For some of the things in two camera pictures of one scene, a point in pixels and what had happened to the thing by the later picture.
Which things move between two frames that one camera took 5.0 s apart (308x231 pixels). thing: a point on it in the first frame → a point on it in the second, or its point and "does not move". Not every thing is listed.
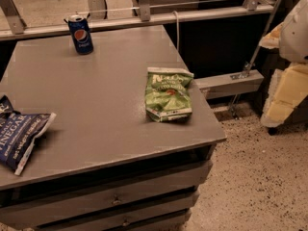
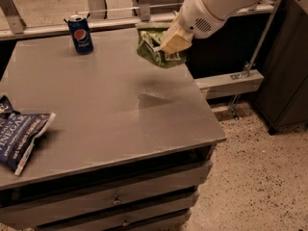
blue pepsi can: (80, 35) does not move
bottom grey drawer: (103, 222) does not move
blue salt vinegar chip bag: (18, 130) does not move
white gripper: (296, 33) → (199, 19)
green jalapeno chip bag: (167, 93) → (148, 46)
